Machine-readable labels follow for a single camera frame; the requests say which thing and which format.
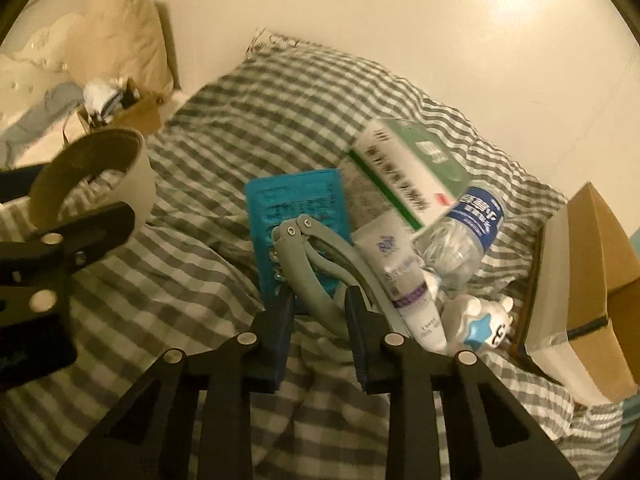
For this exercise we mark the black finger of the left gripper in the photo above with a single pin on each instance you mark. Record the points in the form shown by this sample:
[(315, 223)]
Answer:
[(90, 236)]

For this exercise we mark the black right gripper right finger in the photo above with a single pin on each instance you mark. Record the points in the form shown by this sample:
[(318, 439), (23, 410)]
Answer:
[(448, 414)]

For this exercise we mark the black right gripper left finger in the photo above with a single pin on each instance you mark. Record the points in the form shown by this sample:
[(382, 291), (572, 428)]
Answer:
[(188, 405)]

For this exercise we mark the white plush toy blue star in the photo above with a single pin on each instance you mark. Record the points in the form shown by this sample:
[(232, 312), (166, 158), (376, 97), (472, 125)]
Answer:
[(476, 324)]

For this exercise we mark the white tape roll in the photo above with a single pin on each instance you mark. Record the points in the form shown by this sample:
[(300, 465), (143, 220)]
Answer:
[(112, 149)]

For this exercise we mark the grey hand grip tool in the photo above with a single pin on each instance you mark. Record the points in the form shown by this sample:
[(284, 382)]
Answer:
[(305, 247)]

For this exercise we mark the green white medicine box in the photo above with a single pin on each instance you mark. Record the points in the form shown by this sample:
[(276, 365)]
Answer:
[(400, 166)]

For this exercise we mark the grey white checkered bedsheet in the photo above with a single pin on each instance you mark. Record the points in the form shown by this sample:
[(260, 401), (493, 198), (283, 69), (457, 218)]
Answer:
[(187, 280)]

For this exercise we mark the white cream tube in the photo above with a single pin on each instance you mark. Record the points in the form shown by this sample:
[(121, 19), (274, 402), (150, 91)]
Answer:
[(386, 246)]

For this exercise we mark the small cluttered cardboard box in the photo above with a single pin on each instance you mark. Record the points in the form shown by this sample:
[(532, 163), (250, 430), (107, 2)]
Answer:
[(119, 103)]

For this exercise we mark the clear plastic water bottle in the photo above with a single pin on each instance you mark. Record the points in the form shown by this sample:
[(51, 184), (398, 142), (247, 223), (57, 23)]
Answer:
[(454, 246)]

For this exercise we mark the white tufted headboard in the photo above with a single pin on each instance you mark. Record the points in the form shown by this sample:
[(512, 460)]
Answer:
[(27, 74)]

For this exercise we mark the brown cardboard box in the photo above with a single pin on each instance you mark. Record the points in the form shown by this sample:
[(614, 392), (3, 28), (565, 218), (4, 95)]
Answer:
[(579, 322)]

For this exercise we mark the beige pillow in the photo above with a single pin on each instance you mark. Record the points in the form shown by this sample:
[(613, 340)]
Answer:
[(120, 39)]

